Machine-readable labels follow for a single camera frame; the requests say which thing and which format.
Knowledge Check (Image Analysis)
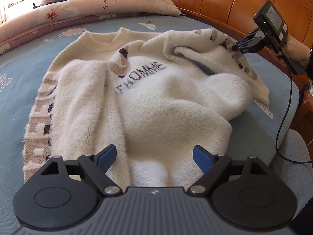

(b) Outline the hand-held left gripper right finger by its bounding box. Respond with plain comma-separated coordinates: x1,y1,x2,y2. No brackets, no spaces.
187,145,270,197

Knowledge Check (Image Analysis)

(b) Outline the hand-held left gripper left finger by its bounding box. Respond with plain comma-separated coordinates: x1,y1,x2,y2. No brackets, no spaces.
40,144,123,197

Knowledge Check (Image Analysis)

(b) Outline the cream fuzzy knit sweater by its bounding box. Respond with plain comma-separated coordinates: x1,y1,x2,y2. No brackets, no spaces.
22,27,271,189

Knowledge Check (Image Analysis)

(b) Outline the person's right hand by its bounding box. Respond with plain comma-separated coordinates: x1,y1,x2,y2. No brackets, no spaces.
270,33,311,67

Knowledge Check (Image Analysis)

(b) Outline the wooden headboard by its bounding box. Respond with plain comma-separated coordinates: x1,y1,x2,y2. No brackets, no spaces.
144,0,313,84

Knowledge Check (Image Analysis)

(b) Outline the wooden nightstand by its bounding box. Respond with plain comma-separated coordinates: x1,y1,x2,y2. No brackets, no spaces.
290,78,313,137

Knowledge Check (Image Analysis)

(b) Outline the blue floral bed sheet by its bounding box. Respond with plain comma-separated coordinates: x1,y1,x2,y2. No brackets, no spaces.
0,15,300,235

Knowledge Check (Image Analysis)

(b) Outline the pink floral folded quilt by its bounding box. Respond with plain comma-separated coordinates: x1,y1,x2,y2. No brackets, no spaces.
0,0,181,54

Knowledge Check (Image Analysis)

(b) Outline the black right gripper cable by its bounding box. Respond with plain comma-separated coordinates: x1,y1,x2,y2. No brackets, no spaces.
275,46,313,163

